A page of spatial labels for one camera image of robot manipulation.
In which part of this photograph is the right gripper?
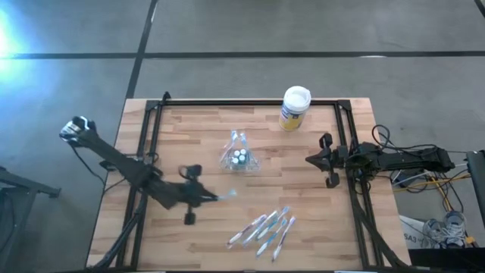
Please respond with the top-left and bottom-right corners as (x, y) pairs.
(305, 132), (359, 190)

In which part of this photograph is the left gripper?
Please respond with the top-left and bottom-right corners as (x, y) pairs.
(166, 164), (219, 226)

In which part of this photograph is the Lysol wipes canister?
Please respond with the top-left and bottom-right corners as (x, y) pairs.
(278, 85), (312, 133)

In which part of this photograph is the clear plastic organizer holder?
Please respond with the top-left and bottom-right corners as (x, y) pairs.
(218, 149), (261, 174)

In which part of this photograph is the black power strip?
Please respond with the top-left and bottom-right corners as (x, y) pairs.
(393, 168), (431, 187)

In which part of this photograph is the pile of blue toothbrushes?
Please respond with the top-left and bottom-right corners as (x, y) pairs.
(271, 215), (297, 262)

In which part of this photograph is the white paper sign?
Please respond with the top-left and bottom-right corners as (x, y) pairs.
(399, 215), (429, 249)

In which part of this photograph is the person's shoe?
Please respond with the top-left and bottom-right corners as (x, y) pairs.
(443, 210), (470, 246)
(423, 218), (447, 246)

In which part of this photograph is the black side desk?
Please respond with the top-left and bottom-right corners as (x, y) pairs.
(465, 149), (485, 228)

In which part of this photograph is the black floor case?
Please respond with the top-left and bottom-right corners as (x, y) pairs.
(407, 246), (485, 273)

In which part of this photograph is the black floor stand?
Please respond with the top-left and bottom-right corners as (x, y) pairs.
(0, 165), (61, 273)

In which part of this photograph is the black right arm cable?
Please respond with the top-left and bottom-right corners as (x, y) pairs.
(371, 124), (439, 153)

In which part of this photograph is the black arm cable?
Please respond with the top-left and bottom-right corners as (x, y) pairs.
(371, 124), (439, 153)
(70, 145), (111, 186)

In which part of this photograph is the black metal rig frame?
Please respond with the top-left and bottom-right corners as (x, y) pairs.
(86, 91), (412, 273)

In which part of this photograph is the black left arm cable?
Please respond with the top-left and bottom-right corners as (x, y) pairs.
(70, 145), (111, 186)

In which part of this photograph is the yellow floor cable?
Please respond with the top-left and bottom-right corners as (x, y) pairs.
(392, 172), (477, 247)

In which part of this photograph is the white floor cable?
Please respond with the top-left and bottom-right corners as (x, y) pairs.
(392, 162), (468, 187)

